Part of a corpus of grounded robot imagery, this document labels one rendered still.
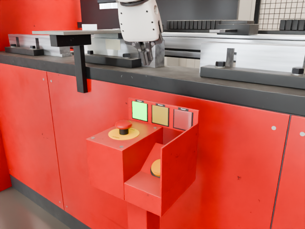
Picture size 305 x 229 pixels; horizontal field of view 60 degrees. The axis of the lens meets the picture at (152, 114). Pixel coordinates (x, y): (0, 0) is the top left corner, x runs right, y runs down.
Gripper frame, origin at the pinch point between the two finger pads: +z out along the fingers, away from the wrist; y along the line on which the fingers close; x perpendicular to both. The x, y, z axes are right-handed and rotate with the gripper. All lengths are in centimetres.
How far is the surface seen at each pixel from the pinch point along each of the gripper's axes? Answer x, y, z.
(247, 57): -8.6, -26.0, 5.4
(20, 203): 7, 98, 94
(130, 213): 32.7, -1.9, 24.8
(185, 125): 17.4, -13.9, 8.4
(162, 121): 16.1, -7.7, 9.1
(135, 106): 13.1, 0.1, 7.0
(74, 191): 7, 48, 68
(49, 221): 14, 71, 92
